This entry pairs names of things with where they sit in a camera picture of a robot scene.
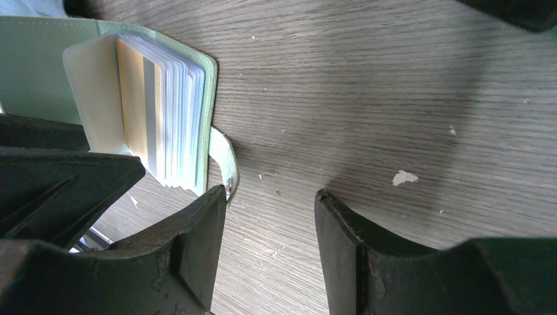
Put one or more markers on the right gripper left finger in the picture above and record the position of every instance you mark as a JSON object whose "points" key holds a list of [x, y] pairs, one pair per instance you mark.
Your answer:
{"points": [[167, 268]]}

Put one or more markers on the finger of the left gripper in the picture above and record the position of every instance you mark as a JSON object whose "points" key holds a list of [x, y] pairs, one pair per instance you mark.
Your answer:
{"points": [[53, 188]]}

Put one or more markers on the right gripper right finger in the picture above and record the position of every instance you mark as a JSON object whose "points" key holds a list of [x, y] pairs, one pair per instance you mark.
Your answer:
{"points": [[369, 270]]}

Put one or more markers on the green bin with gold card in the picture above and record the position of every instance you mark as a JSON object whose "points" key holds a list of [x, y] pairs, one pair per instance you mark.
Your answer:
{"points": [[534, 17]]}

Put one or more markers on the blue grey cloth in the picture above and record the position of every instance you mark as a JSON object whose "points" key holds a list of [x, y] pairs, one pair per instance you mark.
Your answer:
{"points": [[40, 8]]}

